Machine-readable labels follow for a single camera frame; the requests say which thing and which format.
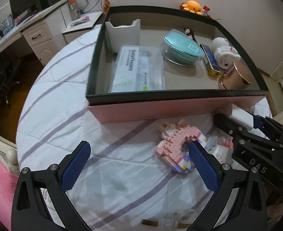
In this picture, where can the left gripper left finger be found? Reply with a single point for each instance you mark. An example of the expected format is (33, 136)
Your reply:
(29, 210)

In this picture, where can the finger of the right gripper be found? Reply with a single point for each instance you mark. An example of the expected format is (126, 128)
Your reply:
(229, 126)
(267, 125)

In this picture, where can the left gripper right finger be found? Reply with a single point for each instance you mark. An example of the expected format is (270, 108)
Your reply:
(238, 201)

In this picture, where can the blue gold small box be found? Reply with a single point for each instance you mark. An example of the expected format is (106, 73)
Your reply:
(211, 65)

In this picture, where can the white bear figurine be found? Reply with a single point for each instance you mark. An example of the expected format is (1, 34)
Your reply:
(224, 54)

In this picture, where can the teal sponge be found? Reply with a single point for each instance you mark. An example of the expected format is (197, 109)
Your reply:
(180, 49)

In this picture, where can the black rhinestone hair clip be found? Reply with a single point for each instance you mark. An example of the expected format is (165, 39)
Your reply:
(189, 33)

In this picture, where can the white heart-shaped holder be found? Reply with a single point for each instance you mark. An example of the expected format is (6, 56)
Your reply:
(123, 35)

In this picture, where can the white pink block figure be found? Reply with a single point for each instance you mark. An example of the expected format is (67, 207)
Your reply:
(221, 148)

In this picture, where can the pink bed blanket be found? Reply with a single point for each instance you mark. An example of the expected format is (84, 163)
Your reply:
(8, 183)

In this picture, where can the rose gold round tin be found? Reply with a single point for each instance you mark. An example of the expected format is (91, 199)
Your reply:
(236, 77)

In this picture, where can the pink block unicorn figure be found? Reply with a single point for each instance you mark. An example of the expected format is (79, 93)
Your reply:
(173, 148)

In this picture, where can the clear glass perfume bottle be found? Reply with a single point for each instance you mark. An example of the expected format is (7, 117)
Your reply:
(173, 221)

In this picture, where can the white striped table cloth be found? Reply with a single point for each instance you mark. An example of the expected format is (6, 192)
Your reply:
(124, 181)

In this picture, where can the pink black storage box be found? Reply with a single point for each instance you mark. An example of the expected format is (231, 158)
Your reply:
(188, 90)

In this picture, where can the orange octopus plush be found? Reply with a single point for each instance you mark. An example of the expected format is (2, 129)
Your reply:
(192, 7)

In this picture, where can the black office chair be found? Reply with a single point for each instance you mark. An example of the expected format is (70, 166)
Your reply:
(9, 64)

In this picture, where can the orange snack bag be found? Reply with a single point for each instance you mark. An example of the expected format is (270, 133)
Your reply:
(106, 6)

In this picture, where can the white small side cabinet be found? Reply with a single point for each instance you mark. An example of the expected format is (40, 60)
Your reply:
(80, 26)

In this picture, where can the white computer desk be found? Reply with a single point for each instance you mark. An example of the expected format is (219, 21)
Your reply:
(43, 32)

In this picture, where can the orange lid water bottle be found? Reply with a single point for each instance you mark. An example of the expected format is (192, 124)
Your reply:
(75, 11)

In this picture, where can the black computer monitor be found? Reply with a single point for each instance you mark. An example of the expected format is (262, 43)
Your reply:
(23, 9)

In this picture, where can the white bed post knob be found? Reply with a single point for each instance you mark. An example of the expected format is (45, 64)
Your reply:
(11, 155)

